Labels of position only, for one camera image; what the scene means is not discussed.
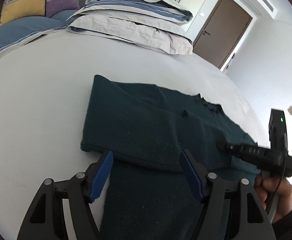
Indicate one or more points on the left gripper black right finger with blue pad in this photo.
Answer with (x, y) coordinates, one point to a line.
(231, 209)

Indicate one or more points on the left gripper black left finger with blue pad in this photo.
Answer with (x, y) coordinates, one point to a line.
(45, 216)

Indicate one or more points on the dark green knit sweater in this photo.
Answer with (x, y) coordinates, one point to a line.
(147, 127)

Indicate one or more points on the right hand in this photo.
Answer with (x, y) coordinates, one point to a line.
(282, 188)

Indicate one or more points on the light grey bed sheet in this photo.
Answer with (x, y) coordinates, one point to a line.
(44, 93)

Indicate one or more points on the brown wooden door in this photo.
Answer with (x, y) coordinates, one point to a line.
(221, 32)

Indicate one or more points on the blue folded duvet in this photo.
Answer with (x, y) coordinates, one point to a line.
(22, 31)

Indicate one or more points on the blue striped upper pillow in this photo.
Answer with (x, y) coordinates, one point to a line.
(168, 10)

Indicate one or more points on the yellow patterned cushion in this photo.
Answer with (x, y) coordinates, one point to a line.
(15, 9)

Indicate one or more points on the wall power socket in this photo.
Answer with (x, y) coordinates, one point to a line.
(290, 110)

